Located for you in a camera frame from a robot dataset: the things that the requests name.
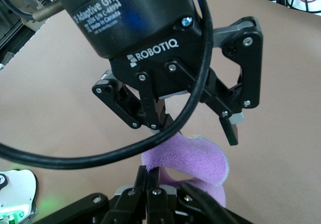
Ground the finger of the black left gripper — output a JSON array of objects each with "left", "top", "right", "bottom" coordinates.
[
  {"left": 164, "top": 16, "right": 264, "bottom": 146},
  {"left": 91, "top": 69, "right": 177, "bottom": 134}
]

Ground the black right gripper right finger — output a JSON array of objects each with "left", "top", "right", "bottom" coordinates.
[{"left": 146, "top": 167, "right": 193, "bottom": 224}]

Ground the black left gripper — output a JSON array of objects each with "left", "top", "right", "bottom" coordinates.
[{"left": 49, "top": 0, "right": 214, "bottom": 100}]

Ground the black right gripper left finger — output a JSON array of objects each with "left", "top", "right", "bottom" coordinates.
[{"left": 67, "top": 165, "right": 149, "bottom": 224}]

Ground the purple and grey towel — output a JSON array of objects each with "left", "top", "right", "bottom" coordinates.
[{"left": 141, "top": 133, "right": 230, "bottom": 208}]

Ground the black left wrist camera cable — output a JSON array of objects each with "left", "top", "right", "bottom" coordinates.
[{"left": 0, "top": 0, "right": 214, "bottom": 171}]

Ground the aluminium extrusion frame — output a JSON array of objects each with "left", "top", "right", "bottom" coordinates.
[{"left": 0, "top": 0, "right": 62, "bottom": 70}]

